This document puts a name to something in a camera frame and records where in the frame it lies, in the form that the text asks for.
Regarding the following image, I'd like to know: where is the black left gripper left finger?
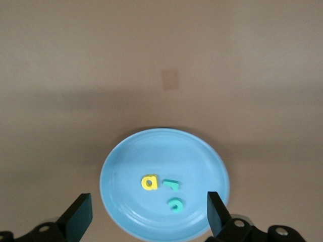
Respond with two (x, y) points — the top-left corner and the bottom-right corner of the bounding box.
(0, 193), (93, 242)

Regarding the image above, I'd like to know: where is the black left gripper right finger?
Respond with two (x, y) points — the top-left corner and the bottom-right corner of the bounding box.
(205, 191), (307, 242)

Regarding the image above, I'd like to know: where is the teal foam letter c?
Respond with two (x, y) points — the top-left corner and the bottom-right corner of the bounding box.
(167, 197), (184, 212)

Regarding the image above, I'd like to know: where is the teal foam letter r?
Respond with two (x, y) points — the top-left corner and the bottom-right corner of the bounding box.
(162, 178), (180, 193)

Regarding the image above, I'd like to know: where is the yellow foam letter a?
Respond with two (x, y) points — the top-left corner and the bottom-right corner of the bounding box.
(140, 173), (159, 191)

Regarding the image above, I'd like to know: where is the blue plate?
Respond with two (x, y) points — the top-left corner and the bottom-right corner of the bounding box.
(99, 128), (231, 242)

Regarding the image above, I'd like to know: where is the brown tape patch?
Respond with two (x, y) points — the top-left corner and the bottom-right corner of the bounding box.
(161, 69), (179, 91)

